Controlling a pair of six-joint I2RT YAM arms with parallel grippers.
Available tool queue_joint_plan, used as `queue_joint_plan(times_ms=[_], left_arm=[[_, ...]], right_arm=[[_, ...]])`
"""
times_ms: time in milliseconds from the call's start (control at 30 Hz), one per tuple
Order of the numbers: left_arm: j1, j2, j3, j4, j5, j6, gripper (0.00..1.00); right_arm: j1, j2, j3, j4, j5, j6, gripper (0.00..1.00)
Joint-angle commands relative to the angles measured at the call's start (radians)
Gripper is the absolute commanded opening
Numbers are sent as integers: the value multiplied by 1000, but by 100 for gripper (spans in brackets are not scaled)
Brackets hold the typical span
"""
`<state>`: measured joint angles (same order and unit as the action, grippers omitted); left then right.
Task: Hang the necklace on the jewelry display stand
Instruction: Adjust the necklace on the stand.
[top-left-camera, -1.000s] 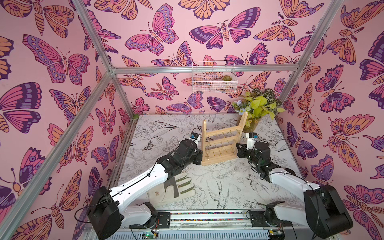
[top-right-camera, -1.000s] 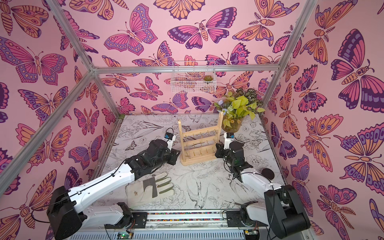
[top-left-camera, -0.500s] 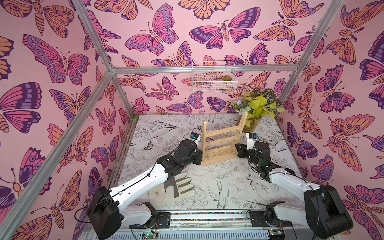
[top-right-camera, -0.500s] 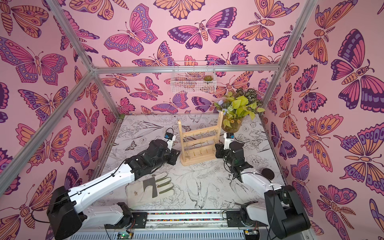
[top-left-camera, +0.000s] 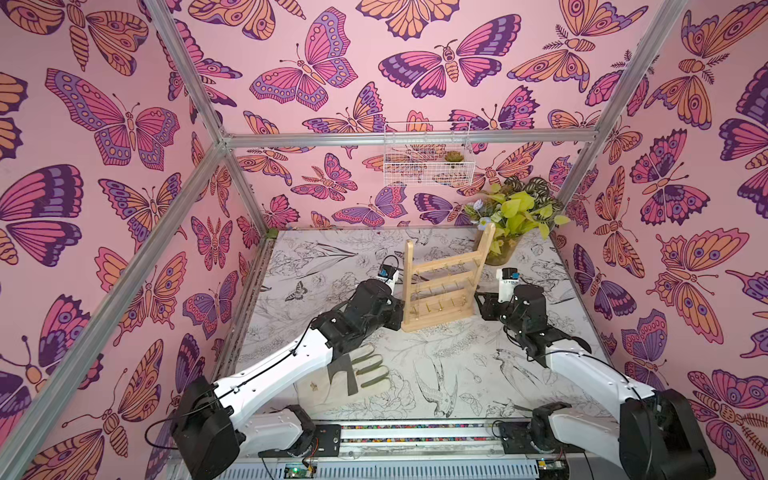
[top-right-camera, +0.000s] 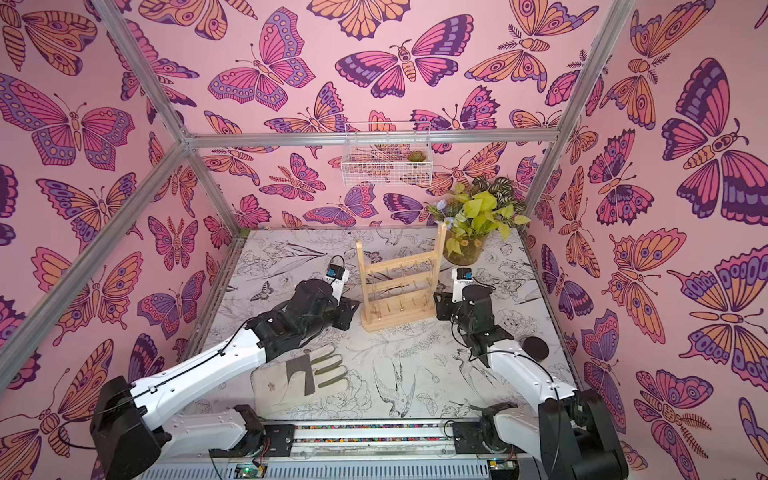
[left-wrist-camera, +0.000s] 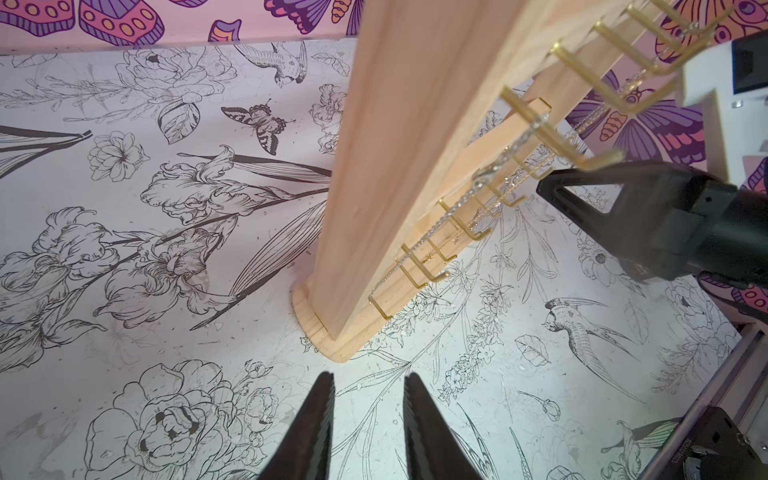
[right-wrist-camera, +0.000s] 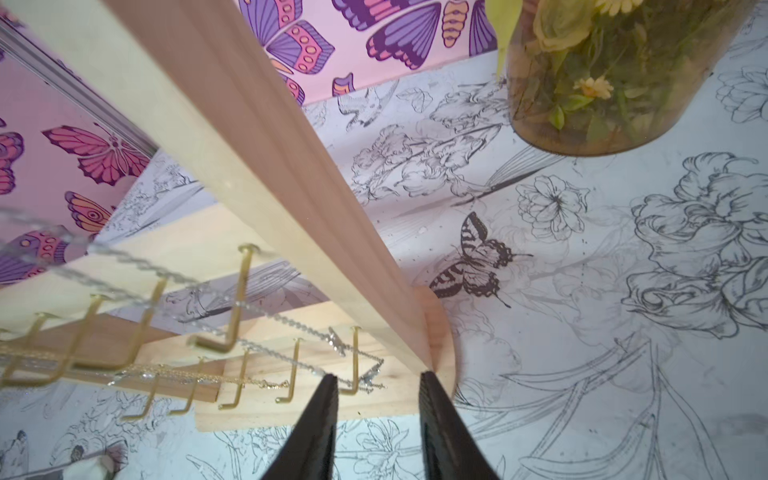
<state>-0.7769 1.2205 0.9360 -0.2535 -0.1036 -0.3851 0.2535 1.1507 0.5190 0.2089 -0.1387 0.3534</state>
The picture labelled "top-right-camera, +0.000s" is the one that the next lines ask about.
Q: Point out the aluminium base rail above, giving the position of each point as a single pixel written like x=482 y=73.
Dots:
x=418 y=449

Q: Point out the small black round object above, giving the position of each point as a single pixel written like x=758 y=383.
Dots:
x=536 y=348

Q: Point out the white green work glove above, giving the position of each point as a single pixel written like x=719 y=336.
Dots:
x=307 y=378

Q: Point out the wooden jewelry display stand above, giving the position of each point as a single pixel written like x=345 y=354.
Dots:
x=400 y=291

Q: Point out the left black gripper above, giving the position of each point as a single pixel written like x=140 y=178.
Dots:
x=346 y=313

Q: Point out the small succulent in basket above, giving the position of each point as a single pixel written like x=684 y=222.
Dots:
x=417 y=156

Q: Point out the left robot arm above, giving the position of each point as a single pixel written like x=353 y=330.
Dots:
x=137 y=423

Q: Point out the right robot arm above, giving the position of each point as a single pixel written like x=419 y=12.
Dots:
x=574 y=437

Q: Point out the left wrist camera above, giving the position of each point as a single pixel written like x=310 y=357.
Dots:
x=337 y=276

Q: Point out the potted green plant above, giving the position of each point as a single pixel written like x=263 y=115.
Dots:
x=471 y=214

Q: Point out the white wire basket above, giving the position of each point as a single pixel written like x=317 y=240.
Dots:
x=376 y=152

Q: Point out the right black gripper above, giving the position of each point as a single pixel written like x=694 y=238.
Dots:
x=445 y=306

